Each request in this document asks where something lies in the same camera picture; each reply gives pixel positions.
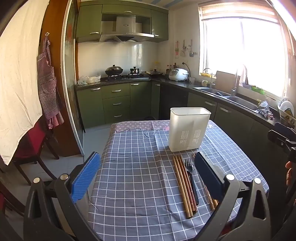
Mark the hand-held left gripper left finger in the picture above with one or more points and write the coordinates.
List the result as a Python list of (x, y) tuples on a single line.
[(85, 178)]

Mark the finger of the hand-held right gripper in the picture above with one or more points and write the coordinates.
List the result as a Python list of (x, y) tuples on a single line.
[(278, 138), (285, 129)]

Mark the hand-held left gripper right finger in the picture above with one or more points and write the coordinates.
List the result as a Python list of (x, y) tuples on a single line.
[(208, 176)]

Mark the black plastic fork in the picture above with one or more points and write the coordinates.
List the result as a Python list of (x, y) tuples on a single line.
[(189, 166)]

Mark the white plastic utensil holder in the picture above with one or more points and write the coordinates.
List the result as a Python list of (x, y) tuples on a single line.
[(185, 125)]

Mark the person's right hand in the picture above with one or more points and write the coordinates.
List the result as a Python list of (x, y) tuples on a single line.
[(291, 173)]

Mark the dish rack with plates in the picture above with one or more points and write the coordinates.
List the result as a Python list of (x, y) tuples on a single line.
[(286, 110)]

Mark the crumpled dish rag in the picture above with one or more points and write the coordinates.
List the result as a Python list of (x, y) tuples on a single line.
[(265, 110)]

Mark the green plastic container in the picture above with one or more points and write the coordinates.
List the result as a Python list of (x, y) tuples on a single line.
[(257, 89)]

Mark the blue checkered tablecloth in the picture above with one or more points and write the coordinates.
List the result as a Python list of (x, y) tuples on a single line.
[(138, 173)]

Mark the wooden chair red cushion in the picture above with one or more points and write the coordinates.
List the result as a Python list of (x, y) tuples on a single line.
[(30, 143)]

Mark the tall steel faucet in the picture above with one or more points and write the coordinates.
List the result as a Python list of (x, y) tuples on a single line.
[(234, 85)]

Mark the steel double sink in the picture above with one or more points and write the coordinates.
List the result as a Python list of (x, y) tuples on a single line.
[(222, 93)]

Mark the brown cutting board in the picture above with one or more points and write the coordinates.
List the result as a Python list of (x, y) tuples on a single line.
[(225, 81)]

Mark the green base cabinets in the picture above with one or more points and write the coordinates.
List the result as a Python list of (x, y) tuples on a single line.
[(115, 104)]

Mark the kitchen window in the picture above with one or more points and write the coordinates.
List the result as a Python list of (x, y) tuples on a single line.
[(249, 53)]

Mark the small curved faucet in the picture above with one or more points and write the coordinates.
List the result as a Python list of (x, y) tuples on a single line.
[(211, 81)]

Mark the small pale cup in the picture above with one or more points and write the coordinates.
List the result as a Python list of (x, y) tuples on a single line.
[(204, 83)]

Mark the red checkered apron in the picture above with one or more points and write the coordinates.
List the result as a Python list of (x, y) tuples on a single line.
[(47, 92)]

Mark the yellow sponge tray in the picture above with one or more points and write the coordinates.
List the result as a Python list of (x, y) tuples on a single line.
[(205, 74)]

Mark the white mug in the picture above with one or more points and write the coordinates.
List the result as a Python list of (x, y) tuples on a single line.
[(191, 80)]

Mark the black kitchen countertop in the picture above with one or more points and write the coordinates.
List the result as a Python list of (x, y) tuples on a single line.
[(175, 83)]

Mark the white plastic bags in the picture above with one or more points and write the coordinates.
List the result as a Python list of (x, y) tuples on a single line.
[(89, 80)]

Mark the white rice cooker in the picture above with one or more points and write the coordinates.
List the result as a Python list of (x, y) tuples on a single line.
[(177, 74)]

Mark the gas stove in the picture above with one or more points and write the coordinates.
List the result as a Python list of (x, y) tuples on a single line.
[(124, 77)]

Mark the glass sliding door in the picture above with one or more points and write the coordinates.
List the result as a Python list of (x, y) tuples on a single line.
[(69, 69)]

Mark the black wok with lid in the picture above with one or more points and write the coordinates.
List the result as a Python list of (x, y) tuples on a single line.
[(113, 70)]

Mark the condiment bottles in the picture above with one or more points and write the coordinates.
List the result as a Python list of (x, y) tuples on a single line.
[(170, 67)]

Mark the black frying pan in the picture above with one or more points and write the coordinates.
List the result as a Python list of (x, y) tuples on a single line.
[(155, 73)]

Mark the white hanging cloth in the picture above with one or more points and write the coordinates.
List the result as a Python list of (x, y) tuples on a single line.
[(18, 81)]

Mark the window roller blind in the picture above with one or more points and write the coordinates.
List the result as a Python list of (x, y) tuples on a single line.
[(231, 11)]

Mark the steel range hood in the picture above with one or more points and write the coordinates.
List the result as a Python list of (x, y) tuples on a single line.
[(126, 25)]

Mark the wall hooks with utensils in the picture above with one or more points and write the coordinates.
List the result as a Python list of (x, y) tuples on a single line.
[(183, 49)]

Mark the green wall cabinets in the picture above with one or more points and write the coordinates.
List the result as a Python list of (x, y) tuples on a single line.
[(89, 23)]

